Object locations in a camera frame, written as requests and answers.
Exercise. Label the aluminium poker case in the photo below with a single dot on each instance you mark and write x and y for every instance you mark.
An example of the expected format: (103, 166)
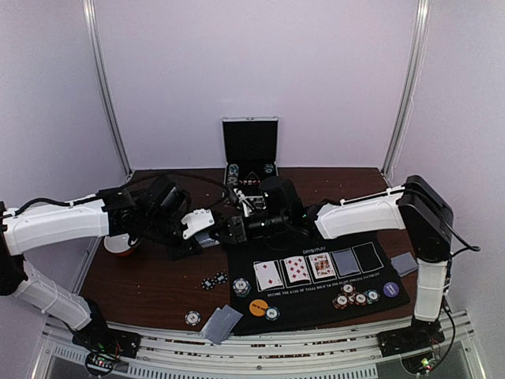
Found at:
(250, 143)

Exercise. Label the small chip stack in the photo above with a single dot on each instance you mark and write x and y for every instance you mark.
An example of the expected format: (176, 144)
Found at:
(241, 287)

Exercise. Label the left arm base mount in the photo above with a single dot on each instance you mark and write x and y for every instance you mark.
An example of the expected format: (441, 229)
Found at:
(103, 357)

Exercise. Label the black white chip right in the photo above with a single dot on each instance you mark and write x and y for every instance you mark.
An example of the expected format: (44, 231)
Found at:
(221, 278)

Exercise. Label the white red bowl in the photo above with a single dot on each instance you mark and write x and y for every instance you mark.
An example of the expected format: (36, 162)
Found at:
(120, 245)

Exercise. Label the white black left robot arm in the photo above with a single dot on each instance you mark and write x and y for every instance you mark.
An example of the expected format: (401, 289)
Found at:
(160, 213)

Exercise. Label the orange big blind button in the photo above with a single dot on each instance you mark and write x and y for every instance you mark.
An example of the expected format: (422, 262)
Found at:
(258, 307)

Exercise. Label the white blue chip flat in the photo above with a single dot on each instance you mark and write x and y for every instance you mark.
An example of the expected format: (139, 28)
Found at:
(192, 318)

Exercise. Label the black white chip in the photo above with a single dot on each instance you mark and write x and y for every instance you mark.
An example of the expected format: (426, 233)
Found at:
(208, 283)
(221, 278)

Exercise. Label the two of diamonds card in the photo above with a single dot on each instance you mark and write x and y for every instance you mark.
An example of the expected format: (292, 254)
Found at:
(267, 275)

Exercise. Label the dealt cards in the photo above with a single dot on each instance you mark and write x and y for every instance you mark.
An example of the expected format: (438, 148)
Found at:
(220, 324)

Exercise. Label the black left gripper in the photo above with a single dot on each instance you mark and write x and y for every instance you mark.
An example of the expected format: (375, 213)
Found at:
(188, 248)

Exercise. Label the left aluminium frame post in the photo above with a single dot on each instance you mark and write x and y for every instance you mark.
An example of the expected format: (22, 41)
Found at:
(91, 22)

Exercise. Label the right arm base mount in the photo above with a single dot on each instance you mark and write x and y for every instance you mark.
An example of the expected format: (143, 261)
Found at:
(416, 348)

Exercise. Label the black white chip left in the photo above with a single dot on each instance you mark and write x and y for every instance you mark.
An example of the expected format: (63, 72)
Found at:
(208, 283)

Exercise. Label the aluminium frame rail front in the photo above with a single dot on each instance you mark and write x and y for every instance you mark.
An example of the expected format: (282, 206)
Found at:
(346, 352)

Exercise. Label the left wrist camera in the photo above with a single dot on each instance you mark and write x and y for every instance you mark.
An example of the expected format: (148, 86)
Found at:
(199, 220)

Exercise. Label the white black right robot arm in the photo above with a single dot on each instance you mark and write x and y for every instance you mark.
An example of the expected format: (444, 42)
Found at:
(413, 206)

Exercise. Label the eight of diamonds card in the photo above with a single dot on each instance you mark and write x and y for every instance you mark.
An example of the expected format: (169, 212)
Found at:
(296, 269)

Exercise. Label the right aluminium frame post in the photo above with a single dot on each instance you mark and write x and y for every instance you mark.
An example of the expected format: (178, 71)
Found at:
(413, 73)

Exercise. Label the red dice set in case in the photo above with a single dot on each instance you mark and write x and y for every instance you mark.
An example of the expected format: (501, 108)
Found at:
(251, 179)

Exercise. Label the dealt card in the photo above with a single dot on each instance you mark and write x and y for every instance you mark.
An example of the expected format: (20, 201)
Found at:
(404, 264)

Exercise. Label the grey playing card deck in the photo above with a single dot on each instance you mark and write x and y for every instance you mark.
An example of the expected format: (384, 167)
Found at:
(205, 240)

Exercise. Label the aluminium frame post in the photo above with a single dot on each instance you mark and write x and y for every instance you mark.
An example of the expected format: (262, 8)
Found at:
(413, 73)
(91, 22)

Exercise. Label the chips in case right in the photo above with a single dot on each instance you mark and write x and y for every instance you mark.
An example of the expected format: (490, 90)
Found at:
(269, 168)

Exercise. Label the king of diamonds card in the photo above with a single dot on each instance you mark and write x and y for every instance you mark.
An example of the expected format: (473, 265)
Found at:
(322, 266)

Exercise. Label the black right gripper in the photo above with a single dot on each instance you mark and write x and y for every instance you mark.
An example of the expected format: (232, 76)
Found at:
(237, 230)

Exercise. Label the black orange hundred chip stack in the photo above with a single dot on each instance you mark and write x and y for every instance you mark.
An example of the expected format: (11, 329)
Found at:
(359, 299)

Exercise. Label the purple small blind button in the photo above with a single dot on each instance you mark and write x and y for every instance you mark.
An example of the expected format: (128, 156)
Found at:
(391, 289)

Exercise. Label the chips row in case left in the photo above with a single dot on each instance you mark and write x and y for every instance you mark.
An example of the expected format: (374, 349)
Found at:
(232, 178)

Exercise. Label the blue green fifty chip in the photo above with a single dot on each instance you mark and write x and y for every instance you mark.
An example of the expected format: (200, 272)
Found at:
(272, 313)

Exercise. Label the black poker table mat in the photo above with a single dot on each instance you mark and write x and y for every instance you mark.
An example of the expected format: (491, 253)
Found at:
(309, 304)

